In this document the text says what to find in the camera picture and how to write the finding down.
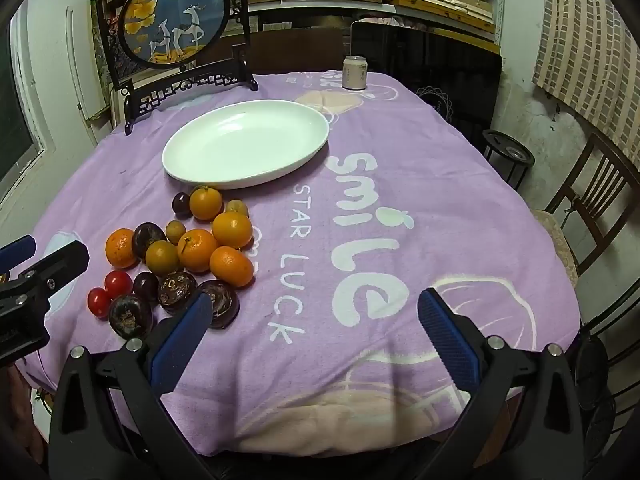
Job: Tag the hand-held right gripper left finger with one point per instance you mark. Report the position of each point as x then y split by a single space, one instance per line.
180 341

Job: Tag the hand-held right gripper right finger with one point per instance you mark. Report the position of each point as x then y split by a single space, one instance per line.
447 336

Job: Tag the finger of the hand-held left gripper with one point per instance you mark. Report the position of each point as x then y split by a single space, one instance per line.
17 251
60 262

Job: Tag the dark brown water chestnut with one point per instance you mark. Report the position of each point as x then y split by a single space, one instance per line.
222 305
127 316
148 238
177 291

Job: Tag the red cherry tomato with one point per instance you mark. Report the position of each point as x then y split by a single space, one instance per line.
98 302
118 283

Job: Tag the small dark plum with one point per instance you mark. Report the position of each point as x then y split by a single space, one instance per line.
180 203
145 286

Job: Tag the smooth yellow-orange fruit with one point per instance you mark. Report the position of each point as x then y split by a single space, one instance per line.
161 258

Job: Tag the mandarin orange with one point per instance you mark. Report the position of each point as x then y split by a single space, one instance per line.
232 230
205 203
120 248
231 266
197 252

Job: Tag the small yellow longan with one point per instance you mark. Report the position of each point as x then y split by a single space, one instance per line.
236 207
175 230

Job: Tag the white oval plate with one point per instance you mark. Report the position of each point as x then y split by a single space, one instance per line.
245 145

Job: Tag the white framed window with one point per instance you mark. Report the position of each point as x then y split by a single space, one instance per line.
15 125

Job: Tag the beige chair cushion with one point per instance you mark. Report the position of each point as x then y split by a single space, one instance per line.
555 241

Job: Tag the black metal chair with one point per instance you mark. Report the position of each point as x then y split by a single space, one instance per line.
592 360

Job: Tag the purple printed blanket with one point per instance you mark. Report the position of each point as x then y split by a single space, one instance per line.
400 170

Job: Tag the black round stool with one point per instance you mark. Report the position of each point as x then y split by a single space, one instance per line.
495 140

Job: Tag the white leaning board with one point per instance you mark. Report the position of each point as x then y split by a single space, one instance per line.
82 60

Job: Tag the wooden slat chair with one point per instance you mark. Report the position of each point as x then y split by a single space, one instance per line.
615 153

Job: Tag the round deer screen black stand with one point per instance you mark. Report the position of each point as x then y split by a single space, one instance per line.
172 15

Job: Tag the black folded table board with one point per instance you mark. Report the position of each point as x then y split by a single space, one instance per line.
425 60

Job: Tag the pale drink can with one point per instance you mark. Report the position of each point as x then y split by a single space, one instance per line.
354 74

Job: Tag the brown wooden board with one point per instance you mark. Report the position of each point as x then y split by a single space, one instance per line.
300 50

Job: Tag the checkered woven curtain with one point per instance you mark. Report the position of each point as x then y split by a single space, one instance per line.
585 35

